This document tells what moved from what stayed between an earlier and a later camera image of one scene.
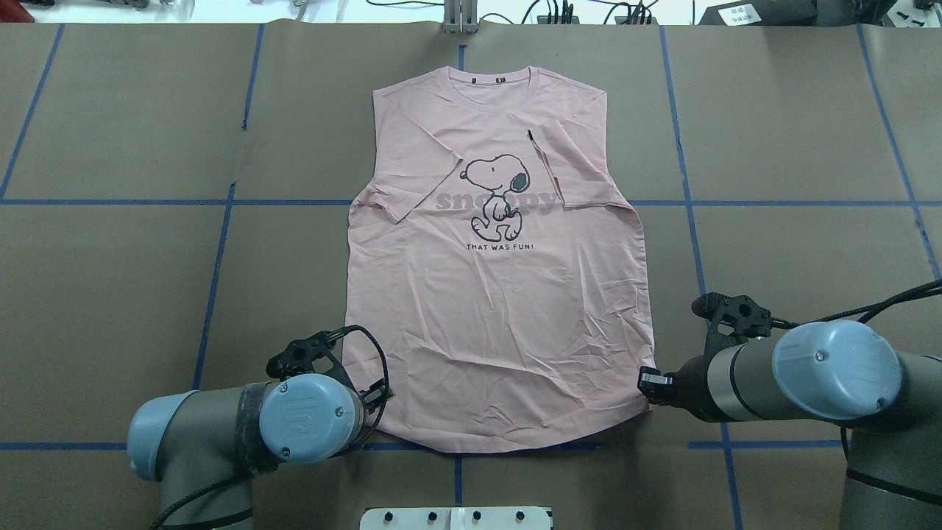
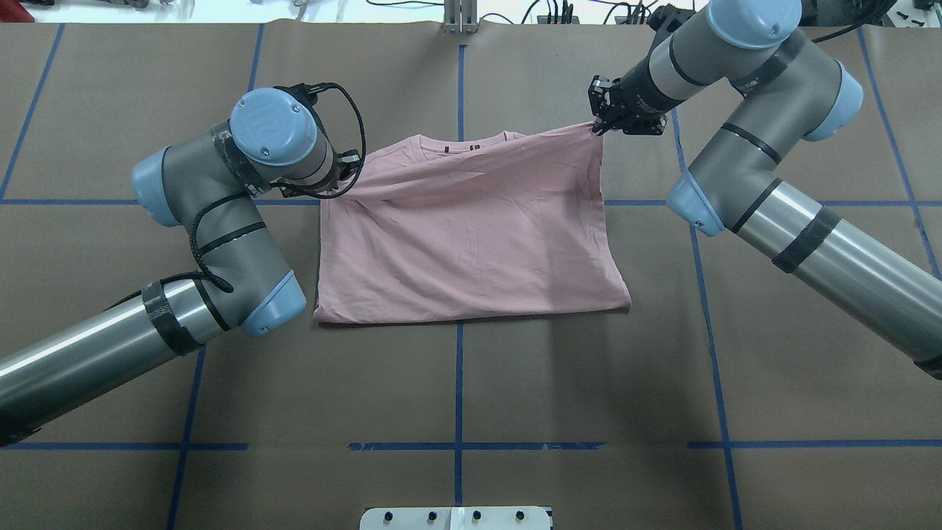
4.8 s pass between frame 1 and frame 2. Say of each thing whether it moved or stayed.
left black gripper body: moved
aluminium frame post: stayed
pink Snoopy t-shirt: moved
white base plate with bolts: stayed
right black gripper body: moved
